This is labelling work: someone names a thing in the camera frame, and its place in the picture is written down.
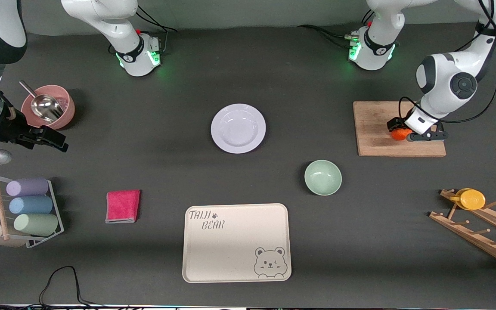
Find orange fruit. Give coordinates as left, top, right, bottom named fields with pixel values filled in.
left=391, top=127, right=413, bottom=142

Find white round plate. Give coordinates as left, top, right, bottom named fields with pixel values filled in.
left=211, top=103, right=267, bottom=154

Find wooden cutting board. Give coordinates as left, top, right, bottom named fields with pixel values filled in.
left=353, top=101, right=447, bottom=157

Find pink ribbed bowl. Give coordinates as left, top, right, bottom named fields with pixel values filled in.
left=21, top=85, right=75, bottom=130

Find metal scoop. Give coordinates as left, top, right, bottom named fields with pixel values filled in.
left=19, top=81, right=65, bottom=124

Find pale purple cup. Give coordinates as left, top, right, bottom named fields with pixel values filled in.
left=6, top=178, right=50, bottom=197

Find pale blue cup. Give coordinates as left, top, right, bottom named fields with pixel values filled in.
left=9, top=196, right=53, bottom=215

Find wooden rack dowel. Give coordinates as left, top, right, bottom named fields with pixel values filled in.
left=0, top=173, right=10, bottom=241

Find pale green cup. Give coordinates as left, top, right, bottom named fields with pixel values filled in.
left=13, top=214, right=59, bottom=236

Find pale green bowl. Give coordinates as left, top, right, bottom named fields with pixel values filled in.
left=304, top=160, right=342, bottom=196

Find pink folded cloth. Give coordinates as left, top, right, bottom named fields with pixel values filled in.
left=105, top=189, right=141, bottom=224

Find yellow cup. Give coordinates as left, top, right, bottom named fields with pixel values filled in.
left=455, top=188, right=486, bottom=211

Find wooden peg rack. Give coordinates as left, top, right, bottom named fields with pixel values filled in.
left=429, top=189, right=496, bottom=272

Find cream tray with bear print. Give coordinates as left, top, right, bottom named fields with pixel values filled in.
left=182, top=203, right=292, bottom=283

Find white wire cup rack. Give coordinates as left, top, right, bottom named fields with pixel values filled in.
left=0, top=174, right=65, bottom=249

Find black cables at left base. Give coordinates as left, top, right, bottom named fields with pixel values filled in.
left=298, top=25, right=354, bottom=49

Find black cables at base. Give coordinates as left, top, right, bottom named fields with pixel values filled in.
left=298, top=25, right=354, bottom=49
left=135, top=5, right=178, bottom=54

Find thin black cable loop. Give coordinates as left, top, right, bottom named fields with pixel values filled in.
left=0, top=266, right=115, bottom=308

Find black cables at right base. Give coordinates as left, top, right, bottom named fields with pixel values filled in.
left=135, top=5, right=178, bottom=54

